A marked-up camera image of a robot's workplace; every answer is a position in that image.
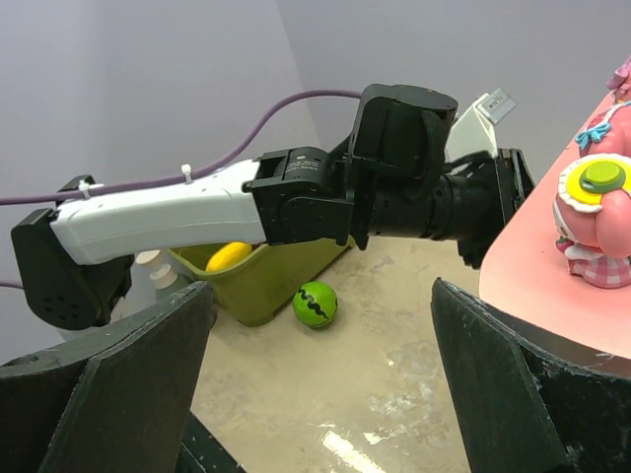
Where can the pink figurine with yellow hat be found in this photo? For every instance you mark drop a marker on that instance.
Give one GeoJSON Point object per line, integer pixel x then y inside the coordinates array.
{"type": "Point", "coordinates": [591, 211]}

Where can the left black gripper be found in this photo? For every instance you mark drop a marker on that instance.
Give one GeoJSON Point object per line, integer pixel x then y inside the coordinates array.
{"type": "Point", "coordinates": [470, 203]}

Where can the pink pig figurine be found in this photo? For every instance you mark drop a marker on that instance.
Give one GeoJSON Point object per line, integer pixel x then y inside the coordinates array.
{"type": "Point", "coordinates": [619, 83]}

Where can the green plastic bin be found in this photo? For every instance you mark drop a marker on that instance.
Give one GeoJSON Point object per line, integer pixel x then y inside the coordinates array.
{"type": "Point", "coordinates": [254, 289]}

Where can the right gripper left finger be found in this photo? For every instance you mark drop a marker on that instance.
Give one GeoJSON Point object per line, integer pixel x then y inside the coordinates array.
{"type": "Point", "coordinates": [113, 400]}

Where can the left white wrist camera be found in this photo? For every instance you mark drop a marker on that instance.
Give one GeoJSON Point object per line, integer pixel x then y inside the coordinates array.
{"type": "Point", "coordinates": [474, 130]}

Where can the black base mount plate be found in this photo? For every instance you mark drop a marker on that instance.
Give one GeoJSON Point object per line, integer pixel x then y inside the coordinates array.
{"type": "Point", "coordinates": [201, 452]}

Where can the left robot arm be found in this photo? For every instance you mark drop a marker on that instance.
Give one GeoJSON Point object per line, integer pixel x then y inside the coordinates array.
{"type": "Point", "coordinates": [411, 166]}

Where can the pink figurine with blue glasses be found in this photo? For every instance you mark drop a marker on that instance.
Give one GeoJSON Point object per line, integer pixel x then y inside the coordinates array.
{"type": "Point", "coordinates": [608, 132]}

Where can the green watermelon ball toy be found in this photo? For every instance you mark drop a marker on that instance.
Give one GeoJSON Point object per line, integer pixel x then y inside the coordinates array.
{"type": "Point", "coordinates": [315, 304]}

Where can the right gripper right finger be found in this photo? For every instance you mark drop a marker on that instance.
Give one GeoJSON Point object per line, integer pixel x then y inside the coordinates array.
{"type": "Point", "coordinates": [526, 399]}

